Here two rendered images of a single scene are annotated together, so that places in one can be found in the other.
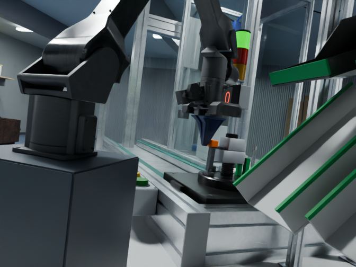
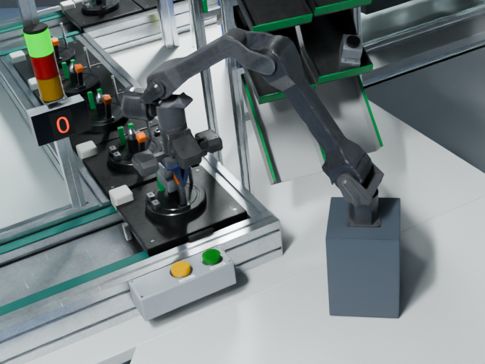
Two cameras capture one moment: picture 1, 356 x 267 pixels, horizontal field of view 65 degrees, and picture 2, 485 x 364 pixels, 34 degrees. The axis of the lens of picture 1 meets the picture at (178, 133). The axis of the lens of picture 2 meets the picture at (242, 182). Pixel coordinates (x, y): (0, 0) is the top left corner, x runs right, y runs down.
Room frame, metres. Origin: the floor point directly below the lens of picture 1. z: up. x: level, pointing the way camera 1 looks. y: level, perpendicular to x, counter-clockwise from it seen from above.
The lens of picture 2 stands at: (0.56, 1.37, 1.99)
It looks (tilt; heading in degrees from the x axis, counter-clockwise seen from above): 33 degrees down; 269
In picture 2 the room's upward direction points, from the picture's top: 7 degrees counter-clockwise
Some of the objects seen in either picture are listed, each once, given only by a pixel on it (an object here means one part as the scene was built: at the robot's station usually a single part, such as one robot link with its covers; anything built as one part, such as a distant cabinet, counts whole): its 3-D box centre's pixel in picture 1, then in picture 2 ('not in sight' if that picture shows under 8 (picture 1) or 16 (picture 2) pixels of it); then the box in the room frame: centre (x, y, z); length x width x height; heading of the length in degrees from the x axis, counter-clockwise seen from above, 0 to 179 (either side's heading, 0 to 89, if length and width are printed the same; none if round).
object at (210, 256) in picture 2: (139, 183); (211, 258); (0.62, 0.07, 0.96); 0.04 x 0.04 x 0.02
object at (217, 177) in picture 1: (225, 179); (175, 200); (0.69, -0.13, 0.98); 0.14 x 0.14 x 0.02
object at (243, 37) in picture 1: (241, 41); (38, 41); (0.91, -0.17, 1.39); 0.05 x 0.05 x 0.05
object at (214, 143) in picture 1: (213, 156); (180, 188); (0.67, -0.09, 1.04); 0.04 x 0.02 x 0.08; 113
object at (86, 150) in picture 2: not in sight; (133, 141); (0.79, -0.37, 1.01); 0.24 x 0.24 x 0.13; 23
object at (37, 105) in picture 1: (62, 126); (363, 204); (0.31, 0.13, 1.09); 0.07 x 0.07 x 0.06; 76
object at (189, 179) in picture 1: (224, 187); (177, 206); (0.69, -0.13, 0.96); 0.24 x 0.24 x 0.02; 23
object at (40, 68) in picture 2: (239, 57); (44, 63); (0.91, -0.17, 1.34); 0.05 x 0.05 x 0.05
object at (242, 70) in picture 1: (237, 72); (50, 85); (0.91, -0.17, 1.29); 0.05 x 0.05 x 0.05
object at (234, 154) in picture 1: (233, 148); (168, 168); (0.70, -0.14, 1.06); 0.08 x 0.04 x 0.07; 113
